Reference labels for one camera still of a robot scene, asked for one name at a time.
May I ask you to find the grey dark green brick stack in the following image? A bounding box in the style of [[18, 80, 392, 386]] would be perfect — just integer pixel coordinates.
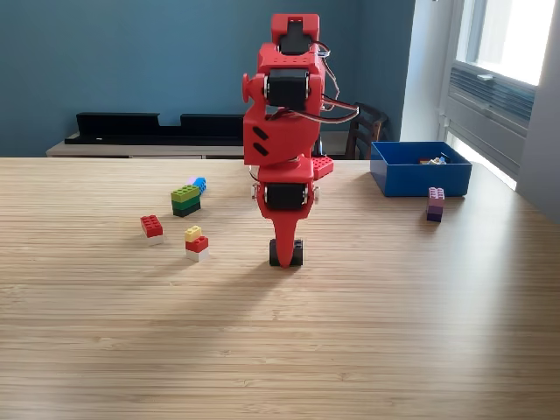
[[269, 238, 305, 268]]

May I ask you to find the blue plastic bin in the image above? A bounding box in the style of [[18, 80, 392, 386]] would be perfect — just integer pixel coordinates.
[[369, 140, 473, 198]]

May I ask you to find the yellow red white brick stack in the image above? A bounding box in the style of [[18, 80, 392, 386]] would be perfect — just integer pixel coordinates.
[[183, 225, 210, 263]]

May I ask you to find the dark wooden chair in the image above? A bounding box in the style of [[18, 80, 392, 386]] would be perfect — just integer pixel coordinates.
[[348, 101, 389, 161]]

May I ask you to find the pink purple brick stack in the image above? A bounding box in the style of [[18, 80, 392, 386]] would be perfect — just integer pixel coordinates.
[[426, 186, 446, 223]]

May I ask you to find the pale wooden sideboard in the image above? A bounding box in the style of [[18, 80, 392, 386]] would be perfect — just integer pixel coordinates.
[[45, 130, 354, 161]]

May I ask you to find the black shelf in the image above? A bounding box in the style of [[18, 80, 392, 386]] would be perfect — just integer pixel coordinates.
[[64, 112, 246, 147]]

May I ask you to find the grey window radiator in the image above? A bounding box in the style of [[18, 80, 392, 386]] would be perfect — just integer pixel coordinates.
[[445, 60, 537, 176]]

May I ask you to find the white framed window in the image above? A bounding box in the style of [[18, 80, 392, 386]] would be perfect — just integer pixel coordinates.
[[454, 0, 560, 87]]

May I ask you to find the arm servo cable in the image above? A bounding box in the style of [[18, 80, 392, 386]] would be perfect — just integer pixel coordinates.
[[312, 41, 361, 128]]

